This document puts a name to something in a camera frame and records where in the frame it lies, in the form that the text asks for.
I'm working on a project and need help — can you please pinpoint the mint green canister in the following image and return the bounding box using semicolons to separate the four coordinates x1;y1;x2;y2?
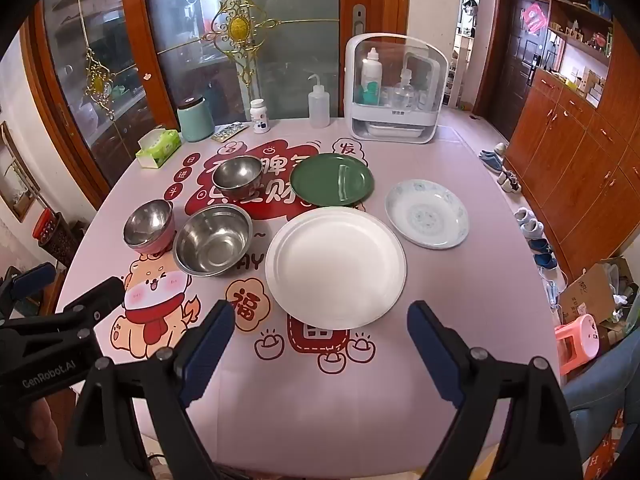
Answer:
176;95;216;142

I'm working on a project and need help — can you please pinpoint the cardboard box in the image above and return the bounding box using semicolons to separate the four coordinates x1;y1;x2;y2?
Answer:
557;257;633;326

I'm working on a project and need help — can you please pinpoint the green tissue box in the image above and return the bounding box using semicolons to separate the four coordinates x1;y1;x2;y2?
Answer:
136;127;182;168

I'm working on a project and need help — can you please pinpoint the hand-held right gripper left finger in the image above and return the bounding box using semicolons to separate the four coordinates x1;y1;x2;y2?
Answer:
59;300;236;480

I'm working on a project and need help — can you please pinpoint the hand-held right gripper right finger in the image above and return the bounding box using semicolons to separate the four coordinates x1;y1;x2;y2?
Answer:
406;301;583;480

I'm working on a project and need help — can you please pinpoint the pill blister pack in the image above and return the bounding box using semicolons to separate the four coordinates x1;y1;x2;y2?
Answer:
211;122;247;142

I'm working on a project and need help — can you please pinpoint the white dish rack box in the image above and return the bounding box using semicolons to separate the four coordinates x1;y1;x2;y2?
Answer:
345;32;447;145

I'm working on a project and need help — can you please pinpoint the framed picture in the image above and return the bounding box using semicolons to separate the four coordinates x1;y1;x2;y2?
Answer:
0;122;41;223

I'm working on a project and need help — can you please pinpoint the large steel bowl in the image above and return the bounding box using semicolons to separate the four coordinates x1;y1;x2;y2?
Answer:
173;205;253;277

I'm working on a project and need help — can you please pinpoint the dark entry door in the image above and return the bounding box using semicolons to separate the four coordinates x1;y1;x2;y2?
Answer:
487;0;548;133

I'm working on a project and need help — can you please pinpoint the clear glass bottle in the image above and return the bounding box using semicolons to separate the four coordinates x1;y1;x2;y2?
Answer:
391;71;418;111

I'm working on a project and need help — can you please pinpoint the large white plate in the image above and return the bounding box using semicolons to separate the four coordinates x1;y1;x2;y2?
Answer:
264;207;407;331

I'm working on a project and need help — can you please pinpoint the glass door with gold ornament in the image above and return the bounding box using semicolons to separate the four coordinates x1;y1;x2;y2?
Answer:
20;0;411;196

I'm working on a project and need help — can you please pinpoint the pink plastic stool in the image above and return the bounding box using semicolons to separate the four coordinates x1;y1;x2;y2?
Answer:
555;314;601;376

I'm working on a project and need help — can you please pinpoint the green plate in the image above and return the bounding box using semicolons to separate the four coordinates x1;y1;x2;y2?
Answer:
289;152;375;208

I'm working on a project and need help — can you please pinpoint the wooden wall cabinet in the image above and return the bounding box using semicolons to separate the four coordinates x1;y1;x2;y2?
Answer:
505;0;640;286

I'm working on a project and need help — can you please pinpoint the white patterned plate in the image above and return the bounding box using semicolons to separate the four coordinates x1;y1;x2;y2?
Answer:
384;179;470;250

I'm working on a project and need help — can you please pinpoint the clear squeeze bottle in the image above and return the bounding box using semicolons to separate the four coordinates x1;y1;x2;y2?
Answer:
307;74;331;128

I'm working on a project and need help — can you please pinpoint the blue denim cloth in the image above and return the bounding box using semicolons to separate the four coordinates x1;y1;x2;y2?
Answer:
565;330;640;431

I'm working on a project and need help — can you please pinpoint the white bottle with green label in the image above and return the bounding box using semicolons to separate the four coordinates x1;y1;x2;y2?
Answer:
361;47;383;103

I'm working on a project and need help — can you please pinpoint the white pill bottle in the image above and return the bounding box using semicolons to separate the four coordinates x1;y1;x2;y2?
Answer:
250;99;270;134

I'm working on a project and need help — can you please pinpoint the pink-sided steel bowl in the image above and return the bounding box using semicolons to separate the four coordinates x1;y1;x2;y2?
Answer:
123;199;177;255

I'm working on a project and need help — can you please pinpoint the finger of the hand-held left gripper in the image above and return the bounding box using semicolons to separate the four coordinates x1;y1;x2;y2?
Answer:
0;262;57;311
52;276;126;332

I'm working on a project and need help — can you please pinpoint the row of shoes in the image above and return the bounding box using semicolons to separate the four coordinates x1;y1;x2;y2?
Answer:
477;142;558;271

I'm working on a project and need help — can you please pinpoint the small steel bowl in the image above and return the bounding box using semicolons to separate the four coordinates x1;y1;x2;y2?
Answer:
212;156;264;200

